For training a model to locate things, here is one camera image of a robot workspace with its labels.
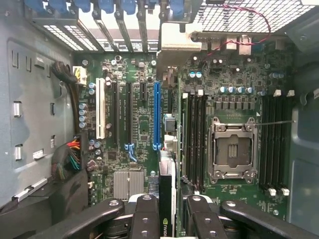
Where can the short black expansion slot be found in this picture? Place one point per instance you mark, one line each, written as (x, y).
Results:
(143, 92)

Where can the CPU socket locking lever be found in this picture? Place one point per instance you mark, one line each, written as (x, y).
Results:
(276, 122)

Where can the blue expansion slot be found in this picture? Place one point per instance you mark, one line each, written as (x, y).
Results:
(157, 117)

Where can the black open PC case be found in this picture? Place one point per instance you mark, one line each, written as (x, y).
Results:
(306, 149)

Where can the green motherboard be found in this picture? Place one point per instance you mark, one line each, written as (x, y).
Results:
(139, 117)

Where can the black RAM slot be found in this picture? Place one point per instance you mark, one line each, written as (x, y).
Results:
(197, 139)
(287, 144)
(191, 139)
(281, 144)
(274, 144)
(203, 139)
(263, 144)

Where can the white expansion slot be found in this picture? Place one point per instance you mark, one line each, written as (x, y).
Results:
(100, 109)

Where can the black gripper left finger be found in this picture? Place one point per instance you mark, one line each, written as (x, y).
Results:
(145, 219)

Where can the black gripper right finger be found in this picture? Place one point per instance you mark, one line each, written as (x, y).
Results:
(204, 224)

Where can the black plastic shroud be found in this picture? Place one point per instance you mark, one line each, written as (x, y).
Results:
(62, 194)

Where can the silver chipset heatsink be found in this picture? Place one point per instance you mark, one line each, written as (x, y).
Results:
(128, 184)

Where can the long black expansion slot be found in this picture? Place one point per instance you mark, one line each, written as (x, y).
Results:
(129, 114)
(114, 114)

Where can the silver CPU socket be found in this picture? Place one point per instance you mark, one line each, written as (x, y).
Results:
(233, 152)

